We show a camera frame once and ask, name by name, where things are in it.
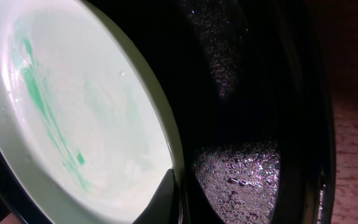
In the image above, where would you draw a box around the green plate front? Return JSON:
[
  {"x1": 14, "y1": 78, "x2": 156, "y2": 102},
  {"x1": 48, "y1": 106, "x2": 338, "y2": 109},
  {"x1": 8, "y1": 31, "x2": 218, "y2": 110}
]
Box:
[{"x1": 0, "y1": 1, "x2": 184, "y2": 223}]

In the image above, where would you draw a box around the round black tray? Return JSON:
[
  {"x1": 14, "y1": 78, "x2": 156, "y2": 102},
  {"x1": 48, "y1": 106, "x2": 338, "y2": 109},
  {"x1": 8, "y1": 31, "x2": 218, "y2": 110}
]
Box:
[{"x1": 0, "y1": 1, "x2": 336, "y2": 223}]

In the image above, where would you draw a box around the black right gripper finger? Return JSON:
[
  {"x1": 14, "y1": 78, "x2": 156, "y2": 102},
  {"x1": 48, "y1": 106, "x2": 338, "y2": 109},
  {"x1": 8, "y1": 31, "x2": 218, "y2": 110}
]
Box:
[{"x1": 133, "y1": 169, "x2": 179, "y2": 224}]

